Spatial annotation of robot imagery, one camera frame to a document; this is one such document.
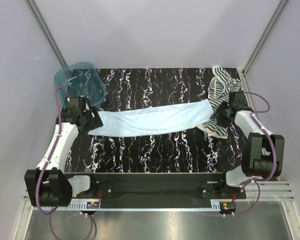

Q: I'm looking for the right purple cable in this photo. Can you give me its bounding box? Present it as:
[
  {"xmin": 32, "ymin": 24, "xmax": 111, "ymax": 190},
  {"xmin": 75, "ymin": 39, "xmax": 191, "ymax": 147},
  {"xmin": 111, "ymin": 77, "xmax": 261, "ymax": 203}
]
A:
[{"xmin": 237, "ymin": 91, "xmax": 278, "ymax": 217}]

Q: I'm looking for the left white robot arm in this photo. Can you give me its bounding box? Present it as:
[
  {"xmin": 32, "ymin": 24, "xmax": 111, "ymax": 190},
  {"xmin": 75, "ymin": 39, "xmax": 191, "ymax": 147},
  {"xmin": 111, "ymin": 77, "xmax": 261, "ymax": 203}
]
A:
[{"xmin": 24, "ymin": 107, "xmax": 103, "ymax": 211}]

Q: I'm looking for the left aluminium frame post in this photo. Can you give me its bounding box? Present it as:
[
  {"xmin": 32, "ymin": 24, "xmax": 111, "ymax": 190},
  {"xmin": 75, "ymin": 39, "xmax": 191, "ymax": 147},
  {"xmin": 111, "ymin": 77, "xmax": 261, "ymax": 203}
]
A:
[{"xmin": 25, "ymin": 0, "xmax": 68, "ymax": 68}]

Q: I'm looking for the white slotted cable duct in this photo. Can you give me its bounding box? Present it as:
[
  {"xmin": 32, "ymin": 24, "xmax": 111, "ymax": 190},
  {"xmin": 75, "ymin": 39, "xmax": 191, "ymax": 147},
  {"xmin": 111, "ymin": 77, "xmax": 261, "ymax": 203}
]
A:
[{"xmin": 58, "ymin": 199, "xmax": 221, "ymax": 212}]

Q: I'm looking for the teal transparent plastic bin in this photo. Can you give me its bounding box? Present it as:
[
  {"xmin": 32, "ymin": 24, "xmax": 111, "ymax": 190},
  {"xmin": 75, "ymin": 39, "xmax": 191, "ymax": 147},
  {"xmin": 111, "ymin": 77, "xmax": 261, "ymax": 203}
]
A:
[{"xmin": 54, "ymin": 62, "xmax": 106, "ymax": 108}]

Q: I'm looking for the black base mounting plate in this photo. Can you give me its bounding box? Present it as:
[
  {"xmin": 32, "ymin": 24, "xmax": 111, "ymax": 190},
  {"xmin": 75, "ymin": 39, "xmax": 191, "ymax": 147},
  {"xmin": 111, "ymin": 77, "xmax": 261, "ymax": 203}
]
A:
[{"xmin": 83, "ymin": 173, "xmax": 246, "ymax": 200}]

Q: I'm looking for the aluminium frame post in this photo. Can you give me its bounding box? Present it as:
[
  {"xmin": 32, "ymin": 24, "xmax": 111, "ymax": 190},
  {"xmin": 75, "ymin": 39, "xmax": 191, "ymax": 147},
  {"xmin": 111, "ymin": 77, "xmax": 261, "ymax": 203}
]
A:
[
  {"xmin": 25, "ymin": 0, "xmax": 68, "ymax": 68},
  {"xmin": 242, "ymin": 0, "xmax": 290, "ymax": 75}
]

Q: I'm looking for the purple cable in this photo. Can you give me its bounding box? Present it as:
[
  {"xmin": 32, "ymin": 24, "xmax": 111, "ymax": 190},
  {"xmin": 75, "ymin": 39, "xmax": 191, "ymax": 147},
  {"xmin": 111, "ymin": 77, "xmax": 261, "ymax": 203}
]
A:
[
  {"xmin": 237, "ymin": 91, "xmax": 278, "ymax": 217},
  {"xmin": 34, "ymin": 87, "xmax": 98, "ymax": 240}
]

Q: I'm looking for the black white striped towel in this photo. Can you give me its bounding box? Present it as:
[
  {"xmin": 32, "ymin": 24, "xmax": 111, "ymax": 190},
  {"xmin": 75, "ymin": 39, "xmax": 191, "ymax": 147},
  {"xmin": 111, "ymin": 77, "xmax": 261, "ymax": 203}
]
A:
[{"xmin": 197, "ymin": 66, "xmax": 242, "ymax": 139}]

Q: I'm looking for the right aluminium frame post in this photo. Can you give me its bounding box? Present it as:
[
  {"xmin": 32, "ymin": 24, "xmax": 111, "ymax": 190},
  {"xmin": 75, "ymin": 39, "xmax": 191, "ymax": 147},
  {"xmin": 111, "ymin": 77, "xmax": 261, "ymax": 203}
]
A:
[{"xmin": 242, "ymin": 0, "xmax": 290, "ymax": 75}]

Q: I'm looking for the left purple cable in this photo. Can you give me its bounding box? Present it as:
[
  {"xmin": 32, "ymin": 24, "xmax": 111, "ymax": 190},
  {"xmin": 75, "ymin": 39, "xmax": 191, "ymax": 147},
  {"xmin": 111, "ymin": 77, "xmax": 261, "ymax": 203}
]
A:
[{"xmin": 34, "ymin": 87, "xmax": 98, "ymax": 240}]

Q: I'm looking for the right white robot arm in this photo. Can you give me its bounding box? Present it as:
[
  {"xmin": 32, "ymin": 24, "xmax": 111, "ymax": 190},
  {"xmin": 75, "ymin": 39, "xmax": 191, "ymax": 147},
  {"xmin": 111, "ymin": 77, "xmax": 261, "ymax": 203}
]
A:
[{"xmin": 213, "ymin": 102, "xmax": 285, "ymax": 199}]

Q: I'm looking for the light blue towel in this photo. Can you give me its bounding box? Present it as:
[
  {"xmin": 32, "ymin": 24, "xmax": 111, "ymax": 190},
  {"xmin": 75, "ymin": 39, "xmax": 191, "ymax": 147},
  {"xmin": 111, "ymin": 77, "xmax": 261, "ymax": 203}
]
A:
[{"xmin": 88, "ymin": 99, "xmax": 213, "ymax": 138}]

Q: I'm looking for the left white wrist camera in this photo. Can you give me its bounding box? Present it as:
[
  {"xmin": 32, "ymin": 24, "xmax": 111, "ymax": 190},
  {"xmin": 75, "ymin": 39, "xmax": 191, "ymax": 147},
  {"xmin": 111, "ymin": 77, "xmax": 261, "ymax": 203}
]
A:
[{"xmin": 67, "ymin": 96, "xmax": 91, "ymax": 114}]

